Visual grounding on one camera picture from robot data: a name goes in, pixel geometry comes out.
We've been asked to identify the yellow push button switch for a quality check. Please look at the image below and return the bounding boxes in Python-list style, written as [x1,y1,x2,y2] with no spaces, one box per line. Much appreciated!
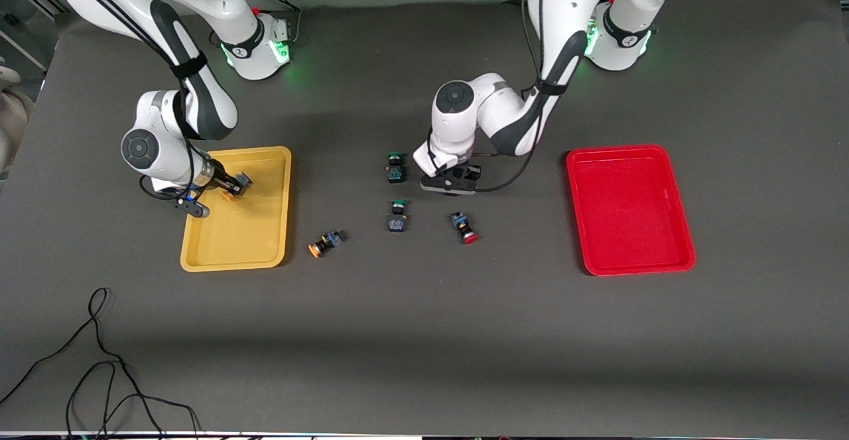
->
[221,172,254,202]
[308,229,346,259]

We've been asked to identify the red push button switch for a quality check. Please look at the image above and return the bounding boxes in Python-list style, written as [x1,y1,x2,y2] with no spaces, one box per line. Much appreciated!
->
[450,210,480,246]

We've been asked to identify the yellow plastic tray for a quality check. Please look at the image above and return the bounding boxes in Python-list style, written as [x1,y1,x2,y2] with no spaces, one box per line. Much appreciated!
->
[180,146,293,273]

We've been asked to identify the dark grey table mat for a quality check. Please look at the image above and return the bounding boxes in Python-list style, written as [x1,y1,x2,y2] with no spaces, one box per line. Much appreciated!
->
[0,0,849,435]

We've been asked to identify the red plastic tray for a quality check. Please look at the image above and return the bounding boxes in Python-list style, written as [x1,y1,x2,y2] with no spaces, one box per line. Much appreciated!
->
[566,144,697,276]

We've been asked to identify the white rounded object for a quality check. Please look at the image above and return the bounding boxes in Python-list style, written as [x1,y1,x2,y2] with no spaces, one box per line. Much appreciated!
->
[0,58,34,175]

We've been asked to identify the black right arm wrist cable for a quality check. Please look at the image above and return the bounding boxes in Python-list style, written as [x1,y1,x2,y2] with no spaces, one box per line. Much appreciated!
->
[52,0,200,200]

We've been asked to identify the black arm wrist cable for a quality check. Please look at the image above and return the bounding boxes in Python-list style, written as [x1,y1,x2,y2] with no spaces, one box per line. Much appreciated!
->
[52,0,200,200]
[424,0,555,194]

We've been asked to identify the black left arm wrist cable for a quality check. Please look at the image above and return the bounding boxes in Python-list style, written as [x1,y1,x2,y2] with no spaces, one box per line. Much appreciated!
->
[424,0,555,194]

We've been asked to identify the thin black loose cable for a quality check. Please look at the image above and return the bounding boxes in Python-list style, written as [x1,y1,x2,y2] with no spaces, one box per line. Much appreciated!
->
[0,287,203,440]

